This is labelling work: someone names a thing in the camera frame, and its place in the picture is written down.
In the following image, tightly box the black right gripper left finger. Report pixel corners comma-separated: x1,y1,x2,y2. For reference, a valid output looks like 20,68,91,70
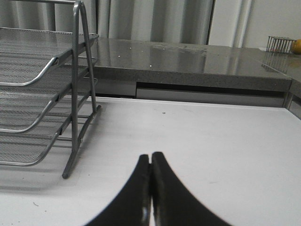
87,154,151,226

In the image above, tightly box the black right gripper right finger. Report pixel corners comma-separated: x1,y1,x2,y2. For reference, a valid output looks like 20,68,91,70
151,152,229,226

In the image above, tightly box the silver mesh tray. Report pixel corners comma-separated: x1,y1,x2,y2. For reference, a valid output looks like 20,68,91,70
0,65,97,142
0,27,98,89
0,94,95,167

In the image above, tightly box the grey stone counter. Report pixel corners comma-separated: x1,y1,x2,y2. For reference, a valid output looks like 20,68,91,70
95,38,301,117

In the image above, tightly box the yellow fruit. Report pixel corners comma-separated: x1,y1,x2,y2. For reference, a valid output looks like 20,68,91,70
290,39,301,55

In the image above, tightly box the small wire basket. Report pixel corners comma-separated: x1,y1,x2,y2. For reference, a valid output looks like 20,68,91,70
266,36,295,54

